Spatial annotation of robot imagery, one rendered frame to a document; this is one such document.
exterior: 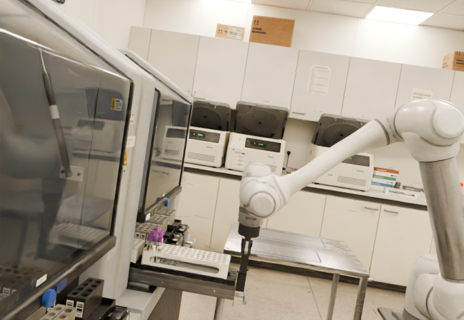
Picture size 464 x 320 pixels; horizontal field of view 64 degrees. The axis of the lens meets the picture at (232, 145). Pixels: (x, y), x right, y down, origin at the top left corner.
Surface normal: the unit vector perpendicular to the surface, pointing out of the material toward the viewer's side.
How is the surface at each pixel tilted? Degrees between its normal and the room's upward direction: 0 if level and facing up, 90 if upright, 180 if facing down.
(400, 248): 90
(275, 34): 90
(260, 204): 95
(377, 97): 90
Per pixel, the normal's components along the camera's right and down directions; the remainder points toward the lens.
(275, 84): -0.07, 0.04
